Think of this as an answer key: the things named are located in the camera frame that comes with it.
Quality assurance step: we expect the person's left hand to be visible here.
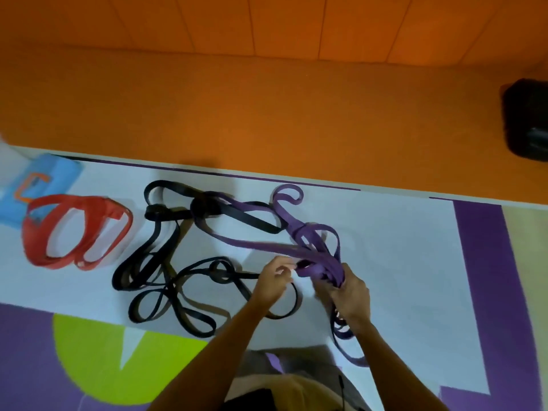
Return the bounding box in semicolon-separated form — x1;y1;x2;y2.
250;256;299;315

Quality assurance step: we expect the person's right hand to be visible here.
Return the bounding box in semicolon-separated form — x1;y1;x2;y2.
314;263;371;335

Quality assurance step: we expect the purple resistance band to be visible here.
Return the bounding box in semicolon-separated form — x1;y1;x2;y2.
190;184;371;368

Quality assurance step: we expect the person's left forearm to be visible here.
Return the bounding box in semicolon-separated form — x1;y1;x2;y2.
148;296;275;411

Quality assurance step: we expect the person's right forearm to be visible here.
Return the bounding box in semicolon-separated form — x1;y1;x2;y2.
349;317;451;411

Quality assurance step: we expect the colourful patterned play mat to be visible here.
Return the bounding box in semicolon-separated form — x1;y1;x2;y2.
0;142;548;411

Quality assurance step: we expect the black resistance band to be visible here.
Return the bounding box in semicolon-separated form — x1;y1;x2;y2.
128;256;303;339
112;180;288;293

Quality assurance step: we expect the red resistance band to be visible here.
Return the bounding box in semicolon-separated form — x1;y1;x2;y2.
22;194;134;271

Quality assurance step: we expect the black bag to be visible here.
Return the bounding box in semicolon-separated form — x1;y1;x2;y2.
500;78;548;161

